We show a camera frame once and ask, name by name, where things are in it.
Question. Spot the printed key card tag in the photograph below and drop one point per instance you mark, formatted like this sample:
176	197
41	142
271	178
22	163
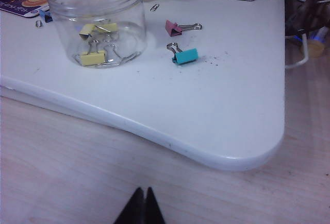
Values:
23	5

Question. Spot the teal binder clip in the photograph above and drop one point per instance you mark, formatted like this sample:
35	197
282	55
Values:
187	56

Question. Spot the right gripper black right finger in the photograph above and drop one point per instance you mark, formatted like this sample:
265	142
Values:
153	208

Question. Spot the round transparent plastic jar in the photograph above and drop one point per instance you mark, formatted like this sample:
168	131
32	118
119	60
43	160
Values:
69	36

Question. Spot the small silver paper clip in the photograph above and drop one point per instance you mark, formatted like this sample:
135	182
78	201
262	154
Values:
154	7

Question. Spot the pink binder clip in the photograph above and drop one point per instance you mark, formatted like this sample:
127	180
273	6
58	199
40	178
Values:
172	28

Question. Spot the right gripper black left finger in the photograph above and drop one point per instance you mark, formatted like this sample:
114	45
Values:
135	208

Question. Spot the blue binder clip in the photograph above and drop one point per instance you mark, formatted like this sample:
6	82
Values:
47	17

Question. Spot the white desk riser board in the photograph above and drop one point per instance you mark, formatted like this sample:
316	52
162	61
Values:
180	100

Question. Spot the beige plastic plug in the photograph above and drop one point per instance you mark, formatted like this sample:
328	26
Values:
316	46

